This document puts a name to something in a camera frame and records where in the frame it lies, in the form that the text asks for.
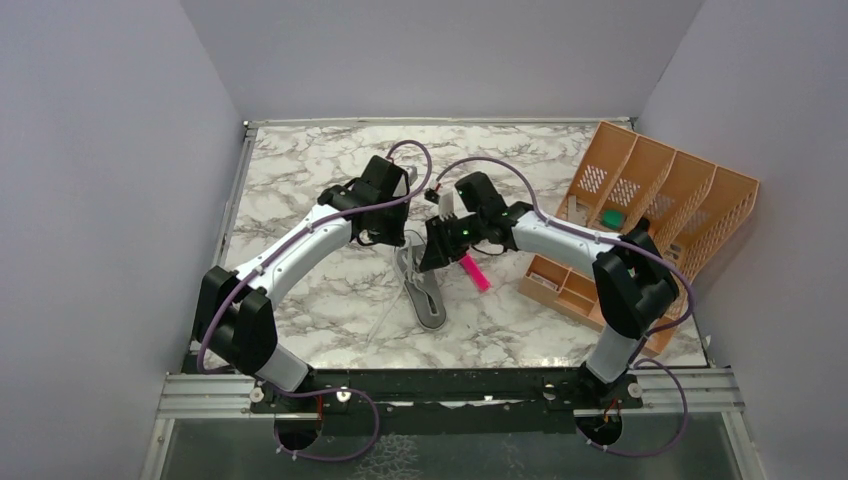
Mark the orange plastic organizer tray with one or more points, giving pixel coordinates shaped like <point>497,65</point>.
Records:
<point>690,206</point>

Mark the pink plastic bar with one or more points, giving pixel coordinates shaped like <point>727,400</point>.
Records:
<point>476,275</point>

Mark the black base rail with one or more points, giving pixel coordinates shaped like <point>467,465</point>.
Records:
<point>352,402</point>

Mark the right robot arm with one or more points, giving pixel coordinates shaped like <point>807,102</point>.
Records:
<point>634,287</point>

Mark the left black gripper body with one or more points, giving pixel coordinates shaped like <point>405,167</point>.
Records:
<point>390,226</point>

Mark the grey metal bracket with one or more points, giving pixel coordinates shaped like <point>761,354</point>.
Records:
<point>576,212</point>

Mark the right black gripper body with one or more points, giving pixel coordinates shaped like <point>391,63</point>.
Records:
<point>456,235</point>

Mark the green cap item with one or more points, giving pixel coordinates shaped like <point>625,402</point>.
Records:
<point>612,219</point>

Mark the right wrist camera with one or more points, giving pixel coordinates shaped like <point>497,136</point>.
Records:
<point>444,199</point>

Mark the grey canvas sneaker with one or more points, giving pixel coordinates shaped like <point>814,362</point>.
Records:
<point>422,289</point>

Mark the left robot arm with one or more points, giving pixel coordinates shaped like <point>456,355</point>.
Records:
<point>234,317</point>

